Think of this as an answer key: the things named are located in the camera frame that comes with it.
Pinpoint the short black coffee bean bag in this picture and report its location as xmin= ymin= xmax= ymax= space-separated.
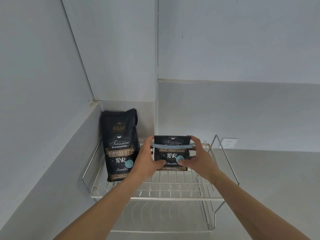
xmin=152 ymin=135 xmax=195 ymax=172

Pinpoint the person's left forearm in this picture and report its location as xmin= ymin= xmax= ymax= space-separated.
xmin=53 ymin=170 xmax=156 ymax=240

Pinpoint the tall black coffee bean bag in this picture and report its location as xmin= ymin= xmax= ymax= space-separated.
xmin=101 ymin=108 xmax=141 ymax=183

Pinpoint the person's right forearm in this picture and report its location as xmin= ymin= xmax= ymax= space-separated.
xmin=207 ymin=170 xmax=312 ymax=240

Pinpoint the light blue bag sealing clip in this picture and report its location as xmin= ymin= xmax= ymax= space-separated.
xmin=151 ymin=143 xmax=196 ymax=149

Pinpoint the white wall socket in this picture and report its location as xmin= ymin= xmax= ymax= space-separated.
xmin=221 ymin=137 xmax=238 ymax=149

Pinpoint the person's right hand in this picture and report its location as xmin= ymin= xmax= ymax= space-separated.
xmin=176 ymin=135 xmax=222 ymax=185

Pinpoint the stainless steel wire dish rack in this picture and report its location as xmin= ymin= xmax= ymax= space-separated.
xmin=81 ymin=134 xmax=240 ymax=233

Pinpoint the person's left hand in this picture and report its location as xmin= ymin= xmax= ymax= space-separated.
xmin=132 ymin=137 xmax=167 ymax=183

